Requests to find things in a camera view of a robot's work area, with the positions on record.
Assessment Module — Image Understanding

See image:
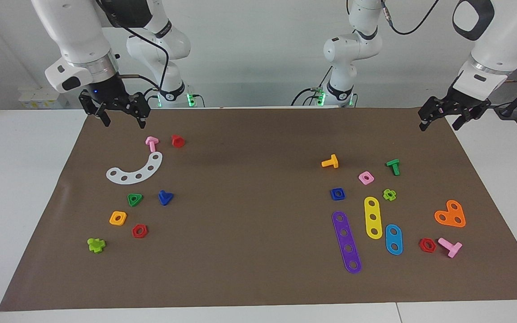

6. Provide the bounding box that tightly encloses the orange heart-shaped plate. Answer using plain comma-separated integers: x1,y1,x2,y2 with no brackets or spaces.
434,200,466,228

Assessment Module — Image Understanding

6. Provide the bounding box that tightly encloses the black base cable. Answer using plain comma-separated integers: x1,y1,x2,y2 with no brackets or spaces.
145,87,206,108
291,66,333,107

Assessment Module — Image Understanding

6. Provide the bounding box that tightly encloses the black left base cable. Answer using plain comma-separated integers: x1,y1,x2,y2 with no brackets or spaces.
291,66,333,107

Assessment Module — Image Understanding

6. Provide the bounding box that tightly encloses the yellow three-hole plate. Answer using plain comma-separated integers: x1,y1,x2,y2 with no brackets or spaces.
364,196,383,240

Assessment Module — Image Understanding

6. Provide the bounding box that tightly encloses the purple four-hole plate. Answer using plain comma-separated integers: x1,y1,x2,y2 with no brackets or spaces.
332,211,362,274

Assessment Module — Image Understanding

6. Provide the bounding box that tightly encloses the black right base cable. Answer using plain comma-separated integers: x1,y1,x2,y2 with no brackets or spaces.
145,87,206,108

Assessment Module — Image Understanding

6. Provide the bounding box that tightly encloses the white curved perforated plate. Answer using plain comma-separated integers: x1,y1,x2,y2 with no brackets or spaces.
106,152,163,185

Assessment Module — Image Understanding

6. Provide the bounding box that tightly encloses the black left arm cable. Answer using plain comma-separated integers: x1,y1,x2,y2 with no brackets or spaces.
381,0,441,36

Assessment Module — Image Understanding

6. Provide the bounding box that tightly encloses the blue two-hole plate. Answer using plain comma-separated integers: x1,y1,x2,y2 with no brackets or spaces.
385,224,403,256

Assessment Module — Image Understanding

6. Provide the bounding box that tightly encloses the white cardboard box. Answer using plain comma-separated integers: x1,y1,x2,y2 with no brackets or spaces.
18,87,69,109

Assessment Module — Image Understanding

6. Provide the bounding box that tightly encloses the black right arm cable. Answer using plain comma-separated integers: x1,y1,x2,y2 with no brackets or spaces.
99,0,170,97

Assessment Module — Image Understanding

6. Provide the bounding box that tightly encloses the brown paper mat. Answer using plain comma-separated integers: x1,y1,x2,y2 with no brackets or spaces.
0,107,517,312

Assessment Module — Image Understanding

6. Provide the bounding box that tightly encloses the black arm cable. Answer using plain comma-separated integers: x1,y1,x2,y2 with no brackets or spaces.
381,0,441,36
99,0,170,97

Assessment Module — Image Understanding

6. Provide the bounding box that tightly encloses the pink toy screw long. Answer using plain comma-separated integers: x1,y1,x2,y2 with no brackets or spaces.
438,237,463,258

